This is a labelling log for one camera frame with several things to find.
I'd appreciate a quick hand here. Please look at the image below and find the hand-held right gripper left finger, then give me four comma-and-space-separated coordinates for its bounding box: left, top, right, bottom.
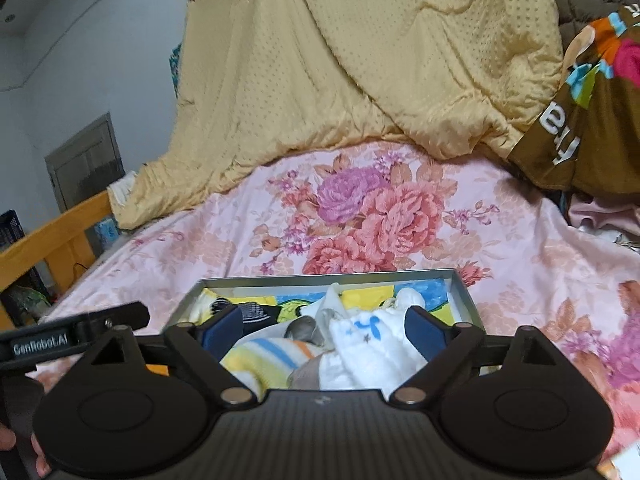
85, 305, 253, 406

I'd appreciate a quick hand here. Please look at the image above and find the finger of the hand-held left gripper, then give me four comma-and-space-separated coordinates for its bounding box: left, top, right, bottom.
106, 301, 151, 333

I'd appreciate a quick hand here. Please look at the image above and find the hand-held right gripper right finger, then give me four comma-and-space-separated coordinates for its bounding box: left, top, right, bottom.
389, 305, 556, 406

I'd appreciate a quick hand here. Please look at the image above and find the black patterned sock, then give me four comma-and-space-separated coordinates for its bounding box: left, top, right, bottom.
210, 297, 281, 333

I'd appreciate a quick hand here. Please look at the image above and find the white sock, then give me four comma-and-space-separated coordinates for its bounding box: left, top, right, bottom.
382, 287, 426, 311

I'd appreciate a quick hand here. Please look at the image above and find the striped yellow sock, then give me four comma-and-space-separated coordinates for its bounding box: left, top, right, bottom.
220, 337, 328, 393

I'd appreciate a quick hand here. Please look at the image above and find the grey cartoon print tray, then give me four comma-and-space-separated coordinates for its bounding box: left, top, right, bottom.
175, 268, 483, 376

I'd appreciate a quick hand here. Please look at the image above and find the white textured cloth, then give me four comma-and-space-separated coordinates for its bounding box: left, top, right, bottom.
320, 305, 431, 391

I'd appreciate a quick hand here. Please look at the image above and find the grey-brown sock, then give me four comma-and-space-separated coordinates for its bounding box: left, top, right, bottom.
289, 355, 331, 391

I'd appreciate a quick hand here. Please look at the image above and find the person's left hand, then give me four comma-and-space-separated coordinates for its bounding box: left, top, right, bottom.
0, 427, 48, 478

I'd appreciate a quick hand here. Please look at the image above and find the green plastic bag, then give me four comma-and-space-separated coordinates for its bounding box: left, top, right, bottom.
10, 287, 51, 311

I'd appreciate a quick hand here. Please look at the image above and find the blue patterned box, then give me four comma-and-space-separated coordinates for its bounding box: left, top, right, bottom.
95, 217, 118, 251

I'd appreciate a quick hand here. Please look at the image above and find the black plastic crate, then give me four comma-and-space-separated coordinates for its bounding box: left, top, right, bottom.
0, 208, 43, 328

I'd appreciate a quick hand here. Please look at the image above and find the pink floral bedsheet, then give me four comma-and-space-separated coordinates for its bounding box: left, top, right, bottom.
25, 140, 640, 480

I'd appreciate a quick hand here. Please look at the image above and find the grey door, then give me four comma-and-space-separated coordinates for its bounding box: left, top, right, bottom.
44, 112, 126, 213

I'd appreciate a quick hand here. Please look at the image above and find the light pink cloth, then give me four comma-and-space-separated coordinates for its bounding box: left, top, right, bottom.
560, 187, 640, 251

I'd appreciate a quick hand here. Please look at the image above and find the brown printed garment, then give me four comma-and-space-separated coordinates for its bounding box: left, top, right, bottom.
507, 2, 640, 196

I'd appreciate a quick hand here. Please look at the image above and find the yellow quilt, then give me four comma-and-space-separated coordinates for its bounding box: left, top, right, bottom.
112, 0, 566, 228

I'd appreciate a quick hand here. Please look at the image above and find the wooden bed rail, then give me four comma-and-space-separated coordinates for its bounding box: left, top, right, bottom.
0, 190, 113, 331

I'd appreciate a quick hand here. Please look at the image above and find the wall poster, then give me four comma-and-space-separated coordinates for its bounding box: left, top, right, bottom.
167, 42, 183, 106

